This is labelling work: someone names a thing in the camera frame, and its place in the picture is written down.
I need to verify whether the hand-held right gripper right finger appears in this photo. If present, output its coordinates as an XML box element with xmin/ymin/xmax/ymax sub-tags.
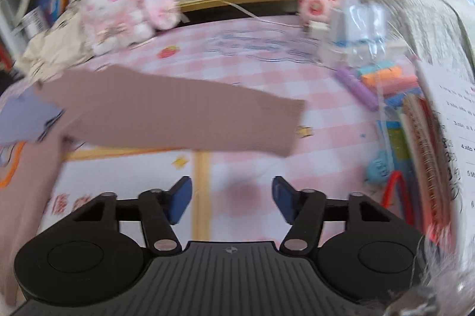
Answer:
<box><xmin>272</xmin><ymin>175</ymin><xmax>403</xmax><ymax>253</ymax></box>

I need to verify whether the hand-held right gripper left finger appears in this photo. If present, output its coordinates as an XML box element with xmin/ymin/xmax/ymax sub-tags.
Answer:
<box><xmin>72</xmin><ymin>176</ymin><xmax>194</xmax><ymax>253</ymax></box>

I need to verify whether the purple and mauve sweater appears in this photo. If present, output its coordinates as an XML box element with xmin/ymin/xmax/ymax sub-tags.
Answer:
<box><xmin>0</xmin><ymin>64</ymin><xmax>307</xmax><ymax>309</ymax></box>

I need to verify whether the small blue toy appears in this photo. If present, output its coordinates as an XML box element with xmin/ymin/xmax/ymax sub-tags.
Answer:
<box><xmin>365</xmin><ymin>148</ymin><xmax>395</xmax><ymax>188</ymax></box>

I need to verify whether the red pipe cleaner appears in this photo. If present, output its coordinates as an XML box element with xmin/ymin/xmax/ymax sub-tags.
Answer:
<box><xmin>381</xmin><ymin>171</ymin><xmax>415</xmax><ymax>225</ymax></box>

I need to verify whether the pink checked desk mat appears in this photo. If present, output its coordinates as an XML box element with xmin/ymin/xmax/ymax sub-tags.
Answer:
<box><xmin>0</xmin><ymin>14</ymin><xmax>433</xmax><ymax>266</ymax></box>

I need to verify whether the purple clay stick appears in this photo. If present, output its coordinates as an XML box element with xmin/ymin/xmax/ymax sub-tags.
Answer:
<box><xmin>335</xmin><ymin>67</ymin><xmax>380</xmax><ymax>111</ymax></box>

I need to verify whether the spiral notebook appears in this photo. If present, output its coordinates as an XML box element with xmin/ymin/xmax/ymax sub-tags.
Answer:
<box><xmin>402</xmin><ymin>93</ymin><xmax>452</xmax><ymax>229</ymax></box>

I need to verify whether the orange clay stick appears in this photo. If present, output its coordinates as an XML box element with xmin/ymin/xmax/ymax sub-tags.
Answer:
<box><xmin>361</xmin><ymin>73</ymin><xmax>419</xmax><ymax>96</ymax></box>

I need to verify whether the blue clay stick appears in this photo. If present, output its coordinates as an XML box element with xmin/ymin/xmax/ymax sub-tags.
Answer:
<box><xmin>357</xmin><ymin>65</ymin><xmax>404</xmax><ymax>78</ymax></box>

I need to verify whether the white charger plug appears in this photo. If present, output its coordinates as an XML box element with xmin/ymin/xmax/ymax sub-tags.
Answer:
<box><xmin>303</xmin><ymin>21</ymin><xmax>330</xmax><ymax>39</ymax></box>

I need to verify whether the white worksheet paper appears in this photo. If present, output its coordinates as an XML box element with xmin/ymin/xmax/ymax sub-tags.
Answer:
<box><xmin>415</xmin><ymin>56</ymin><xmax>475</xmax><ymax>263</ymax></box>

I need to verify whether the clear plastic bag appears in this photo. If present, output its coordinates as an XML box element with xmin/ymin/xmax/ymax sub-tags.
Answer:
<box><xmin>322</xmin><ymin>0</ymin><xmax>422</xmax><ymax>81</ymax></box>

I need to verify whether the small pink plush toy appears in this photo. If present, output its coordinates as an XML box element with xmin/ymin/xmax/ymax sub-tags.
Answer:
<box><xmin>298</xmin><ymin>0</ymin><xmax>344</xmax><ymax>24</ymax></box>

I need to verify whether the white and pink plush bunny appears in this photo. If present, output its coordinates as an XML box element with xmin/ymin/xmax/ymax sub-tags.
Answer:
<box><xmin>79</xmin><ymin>0</ymin><xmax>179</xmax><ymax>56</ymax></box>

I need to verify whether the grey quilted blanket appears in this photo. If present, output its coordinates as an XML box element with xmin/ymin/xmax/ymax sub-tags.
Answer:
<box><xmin>365</xmin><ymin>0</ymin><xmax>475</xmax><ymax>81</ymax></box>

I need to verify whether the white cable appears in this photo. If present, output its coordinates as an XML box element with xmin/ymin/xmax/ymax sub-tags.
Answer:
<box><xmin>222</xmin><ymin>0</ymin><xmax>309</xmax><ymax>30</ymax></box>

